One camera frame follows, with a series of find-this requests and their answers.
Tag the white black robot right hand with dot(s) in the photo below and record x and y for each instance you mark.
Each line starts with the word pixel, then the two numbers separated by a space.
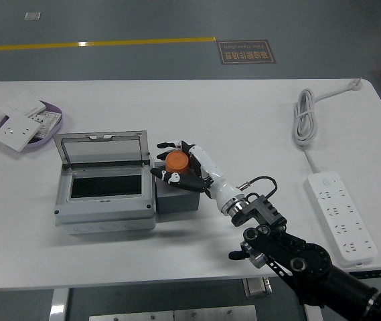
pixel 210 168

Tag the orange cylinder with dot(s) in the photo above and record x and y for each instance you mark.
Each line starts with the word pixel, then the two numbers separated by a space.
pixel 176 162

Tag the grey box with clear lid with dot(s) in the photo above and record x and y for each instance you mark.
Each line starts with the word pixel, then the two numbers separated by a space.
pixel 104 214

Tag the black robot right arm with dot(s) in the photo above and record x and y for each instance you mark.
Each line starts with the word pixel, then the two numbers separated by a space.
pixel 310 261

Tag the grey cube with round hole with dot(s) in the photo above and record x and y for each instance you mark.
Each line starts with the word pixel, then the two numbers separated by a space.
pixel 176 202

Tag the grey under-table control box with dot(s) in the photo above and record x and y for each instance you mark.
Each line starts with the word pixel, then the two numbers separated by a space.
pixel 257 287

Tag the white power strip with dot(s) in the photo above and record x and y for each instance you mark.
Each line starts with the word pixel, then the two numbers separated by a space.
pixel 341 214

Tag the purple tray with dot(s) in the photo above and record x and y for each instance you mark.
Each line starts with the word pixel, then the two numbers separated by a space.
pixel 54 110

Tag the white multi-hole socket plate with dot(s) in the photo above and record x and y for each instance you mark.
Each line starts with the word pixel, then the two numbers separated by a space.
pixel 49 122

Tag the white table leg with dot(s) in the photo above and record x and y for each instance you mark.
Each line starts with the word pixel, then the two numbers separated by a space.
pixel 312 314
pixel 59 304

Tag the black table control panel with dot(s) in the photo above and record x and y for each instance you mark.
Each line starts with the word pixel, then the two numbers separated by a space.
pixel 371 273

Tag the white five-hole socket plate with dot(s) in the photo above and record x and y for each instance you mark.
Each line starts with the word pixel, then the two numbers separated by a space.
pixel 17 132

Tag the small metal floor plate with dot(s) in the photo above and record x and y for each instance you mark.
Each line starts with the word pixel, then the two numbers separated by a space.
pixel 32 15

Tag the grey metal base plate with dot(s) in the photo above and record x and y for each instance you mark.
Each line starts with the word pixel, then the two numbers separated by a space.
pixel 173 314

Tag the white blank switch plate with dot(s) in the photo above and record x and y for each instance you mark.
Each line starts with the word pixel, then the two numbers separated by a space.
pixel 22 102

